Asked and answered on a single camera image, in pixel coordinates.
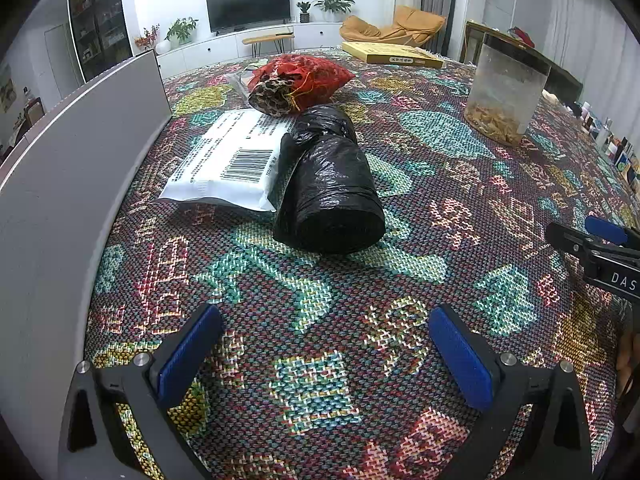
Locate green potted plant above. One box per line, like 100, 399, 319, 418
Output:
165, 16, 200, 45

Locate colourful woven blanket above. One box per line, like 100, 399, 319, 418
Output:
85, 47, 640, 480

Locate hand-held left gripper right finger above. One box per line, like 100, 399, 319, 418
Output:
428, 304, 593, 480

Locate clear plastic jar black lid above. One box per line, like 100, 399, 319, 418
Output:
464, 30, 552, 147

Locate red flower branches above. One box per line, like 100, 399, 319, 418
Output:
134, 23, 162, 56

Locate white sheer curtain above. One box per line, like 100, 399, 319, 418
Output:
542, 0, 640, 106

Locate person's right hand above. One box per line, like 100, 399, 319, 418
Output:
616, 342, 635, 398

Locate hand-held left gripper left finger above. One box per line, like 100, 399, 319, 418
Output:
59, 303, 224, 480

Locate grey padded panel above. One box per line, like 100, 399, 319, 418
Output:
0, 49, 173, 426

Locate red mesh bag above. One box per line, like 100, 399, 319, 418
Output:
248, 55, 357, 111

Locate wooden side table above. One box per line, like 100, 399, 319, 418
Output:
242, 31, 296, 60

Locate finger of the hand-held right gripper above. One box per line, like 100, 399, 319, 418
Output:
586, 216, 640, 251
546, 221, 603, 263

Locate yellow flat box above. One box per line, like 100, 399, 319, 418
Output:
341, 41, 446, 69

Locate framed wall picture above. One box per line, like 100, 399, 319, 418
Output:
0, 62, 16, 113

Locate white plastic mailer bag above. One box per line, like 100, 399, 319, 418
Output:
156, 108, 301, 212

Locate white television cabinet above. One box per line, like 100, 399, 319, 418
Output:
155, 22, 351, 78

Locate leopard print cloth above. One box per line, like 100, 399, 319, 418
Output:
248, 76, 301, 117

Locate black flat television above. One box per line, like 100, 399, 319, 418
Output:
206, 0, 292, 36

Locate large leafy potted plant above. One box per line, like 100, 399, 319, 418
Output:
314, 0, 356, 23

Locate dark wooden desk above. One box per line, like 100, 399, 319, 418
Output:
464, 20, 584, 103

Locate orange lounge chair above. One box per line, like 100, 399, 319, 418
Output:
340, 5, 447, 47

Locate row of small bottles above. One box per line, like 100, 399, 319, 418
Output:
575, 101, 640, 186

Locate black garbage bag roll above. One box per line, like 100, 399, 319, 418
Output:
272, 106, 387, 256

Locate dark glass display cabinet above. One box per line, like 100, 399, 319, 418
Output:
67, 0, 135, 83

